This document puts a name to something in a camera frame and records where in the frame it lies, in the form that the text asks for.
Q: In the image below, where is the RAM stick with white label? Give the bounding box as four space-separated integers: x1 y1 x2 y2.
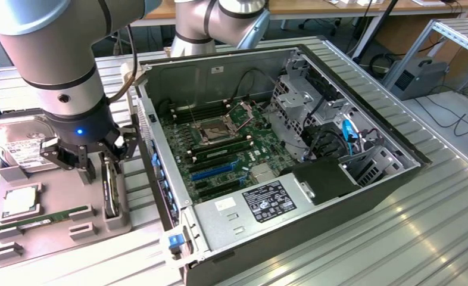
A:
191 142 254 164

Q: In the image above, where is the black RAM slot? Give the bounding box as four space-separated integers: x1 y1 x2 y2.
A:
169 100 230 117
171 105 233 125
185 135 250 156

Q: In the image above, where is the open black PC case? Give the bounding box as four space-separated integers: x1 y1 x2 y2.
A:
119 43 433 286

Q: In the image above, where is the graphics card with black fan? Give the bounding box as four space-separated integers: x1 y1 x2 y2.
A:
97 150 122 217

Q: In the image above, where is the long wooden desk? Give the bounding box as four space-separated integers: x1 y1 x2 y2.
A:
267 0 468 57

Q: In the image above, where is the silver hard disk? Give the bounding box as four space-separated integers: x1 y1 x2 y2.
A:
0 114 65 173

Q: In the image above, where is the grey parts rack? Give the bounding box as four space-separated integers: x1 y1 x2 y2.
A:
0 154 133 271

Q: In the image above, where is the silver power supply unit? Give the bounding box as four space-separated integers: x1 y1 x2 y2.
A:
185 173 317 254

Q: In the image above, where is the silver chipset heat sink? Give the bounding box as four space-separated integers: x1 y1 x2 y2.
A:
250 165 275 182

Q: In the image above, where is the CPU socket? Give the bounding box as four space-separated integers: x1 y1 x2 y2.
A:
193 119 234 145

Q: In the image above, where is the black looped wire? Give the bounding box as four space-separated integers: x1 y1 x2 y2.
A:
230 68 277 104

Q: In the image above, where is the blue case latch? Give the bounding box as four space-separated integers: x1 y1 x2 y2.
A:
166 234 185 250

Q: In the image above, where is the black slanted stand pole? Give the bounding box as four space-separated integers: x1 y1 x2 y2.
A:
358 0 399 57

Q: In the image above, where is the grey controller box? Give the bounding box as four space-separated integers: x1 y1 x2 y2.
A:
383 59 450 101

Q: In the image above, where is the green motherboard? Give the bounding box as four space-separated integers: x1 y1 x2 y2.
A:
153 100 297 206

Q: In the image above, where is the black power wire bundle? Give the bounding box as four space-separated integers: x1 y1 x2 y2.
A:
299 114 363 163

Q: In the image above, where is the silver disk bay cage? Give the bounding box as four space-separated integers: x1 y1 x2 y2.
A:
267 74 361 132

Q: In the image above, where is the aluminium profile frame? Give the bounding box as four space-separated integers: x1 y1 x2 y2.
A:
379 16 468 93

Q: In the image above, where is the CPU chip with silver lid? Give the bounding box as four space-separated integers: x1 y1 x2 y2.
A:
1 187 39 218

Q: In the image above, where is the black expansion slot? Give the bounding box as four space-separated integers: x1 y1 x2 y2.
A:
195 178 241 194
199 184 245 202
187 157 234 174

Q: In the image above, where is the wooden desk with white legs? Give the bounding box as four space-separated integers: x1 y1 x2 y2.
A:
137 0 178 28

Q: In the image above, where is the small black chair base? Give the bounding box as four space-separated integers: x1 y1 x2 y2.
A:
279 17 341 30

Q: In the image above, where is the green RAM stick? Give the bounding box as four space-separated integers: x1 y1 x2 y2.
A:
0 205 89 232

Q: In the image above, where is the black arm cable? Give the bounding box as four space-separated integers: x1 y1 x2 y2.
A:
107 25 139 102

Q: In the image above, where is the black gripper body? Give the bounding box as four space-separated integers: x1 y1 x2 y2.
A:
43 94 122 147

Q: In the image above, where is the blue disk wire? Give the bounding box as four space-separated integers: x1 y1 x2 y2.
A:
341 119 357 156

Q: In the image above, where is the black plastic air duct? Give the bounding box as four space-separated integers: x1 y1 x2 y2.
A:
278 157 363 206

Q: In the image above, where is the blue expansion slot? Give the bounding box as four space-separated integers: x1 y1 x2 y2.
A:
190 164 237 182

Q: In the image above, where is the metal socket cover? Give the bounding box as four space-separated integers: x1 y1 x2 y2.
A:
222 101 254 133

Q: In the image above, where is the black coiled cable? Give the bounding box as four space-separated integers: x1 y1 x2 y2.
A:
370 53 397 74

